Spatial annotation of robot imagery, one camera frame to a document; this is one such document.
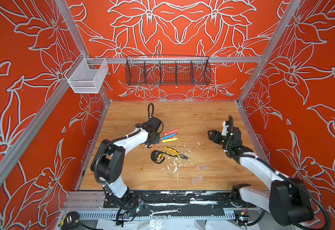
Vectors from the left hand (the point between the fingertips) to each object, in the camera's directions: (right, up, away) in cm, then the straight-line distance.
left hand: (154, 138), depth 92 cm
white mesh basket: (-45, +38, -4) cm, 59 cm away
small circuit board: (+46, -36, -23) cm, 63 cm away
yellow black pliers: (+15, -9, -4) cm, 18 cm away
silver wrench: (+15, -32, -22) cm, 42 cm away
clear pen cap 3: (+26, -21, -12) cm, 35 cm away
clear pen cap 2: (+23, -22, -12) cm, 34 cm away
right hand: (+36, +5, -5) cm, 36 cm away
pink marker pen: (+12, +4, +9) cm, 15 cm away
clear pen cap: (+27, -16, -8) cm, 32 cm away
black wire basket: (+2, +48, +9) cm, 48 cm away
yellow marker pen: (+10, -2, +4) cm, 11 cm away
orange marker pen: (0, -2, -10) cm, 10 cm away
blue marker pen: (+11, +1, +6) cm, 12 cm away
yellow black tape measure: (+2, -10, -6) cm, 12 cm away
